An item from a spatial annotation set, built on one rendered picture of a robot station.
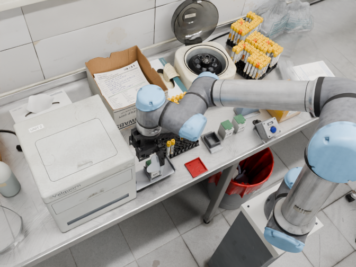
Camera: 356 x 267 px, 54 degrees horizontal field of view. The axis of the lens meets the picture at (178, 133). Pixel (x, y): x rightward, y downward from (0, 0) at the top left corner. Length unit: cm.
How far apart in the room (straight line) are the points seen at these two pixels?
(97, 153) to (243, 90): 45
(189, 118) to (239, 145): 60
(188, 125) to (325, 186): 35
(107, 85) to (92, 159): 55
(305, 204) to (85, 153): 61
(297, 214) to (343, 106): 33
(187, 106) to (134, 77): 66
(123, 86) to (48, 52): 32
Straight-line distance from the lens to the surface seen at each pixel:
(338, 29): 219
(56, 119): 113
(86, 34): 150
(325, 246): 241
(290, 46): 196
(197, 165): 137
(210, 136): 143
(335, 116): 75
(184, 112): 89
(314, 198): 89
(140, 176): 129
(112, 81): 152
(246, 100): 91
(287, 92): 87
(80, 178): 101
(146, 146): 106
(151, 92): 90
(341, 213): 256
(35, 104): 146
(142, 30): 161
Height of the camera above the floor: 206
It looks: 56 degrees down
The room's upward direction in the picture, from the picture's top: 9 degrees clockwise
